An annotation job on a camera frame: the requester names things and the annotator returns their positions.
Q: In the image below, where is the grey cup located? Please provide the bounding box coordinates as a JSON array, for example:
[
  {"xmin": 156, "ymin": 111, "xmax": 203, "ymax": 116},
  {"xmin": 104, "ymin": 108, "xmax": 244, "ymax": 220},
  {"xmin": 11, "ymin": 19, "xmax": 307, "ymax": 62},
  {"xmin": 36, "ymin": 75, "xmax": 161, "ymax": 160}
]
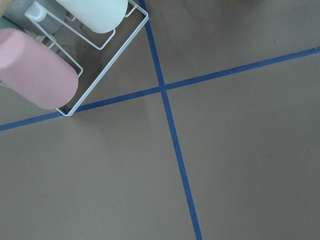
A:
[{"xmin": 4, "ymin": 0, "xmax": 67, "ymax": 36}]

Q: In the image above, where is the white wire cup rack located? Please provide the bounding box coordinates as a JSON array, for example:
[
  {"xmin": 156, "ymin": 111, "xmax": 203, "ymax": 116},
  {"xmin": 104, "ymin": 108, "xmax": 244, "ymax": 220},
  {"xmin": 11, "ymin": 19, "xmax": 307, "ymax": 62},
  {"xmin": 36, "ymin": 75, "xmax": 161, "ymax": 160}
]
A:
[{"xmin": 25, "ymin": 0, "xmax": 149, "ymax": 117}]

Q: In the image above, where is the pink cup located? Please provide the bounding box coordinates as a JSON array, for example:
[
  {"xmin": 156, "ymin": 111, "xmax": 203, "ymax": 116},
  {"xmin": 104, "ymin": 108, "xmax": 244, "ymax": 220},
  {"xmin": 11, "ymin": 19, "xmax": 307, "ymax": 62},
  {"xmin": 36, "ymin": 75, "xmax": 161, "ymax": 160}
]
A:
[{"xmin": 0, "ymin": 28, "xmax": 79, "ymax": 110}]

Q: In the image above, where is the white cup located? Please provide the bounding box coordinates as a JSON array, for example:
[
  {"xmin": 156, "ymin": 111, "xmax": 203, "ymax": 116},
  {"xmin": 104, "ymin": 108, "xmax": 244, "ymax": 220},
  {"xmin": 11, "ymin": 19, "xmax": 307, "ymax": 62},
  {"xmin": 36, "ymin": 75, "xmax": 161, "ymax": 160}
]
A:
[{"xmin": 58, "ymin": 0, "xmax": 129, "ymax": 34}]

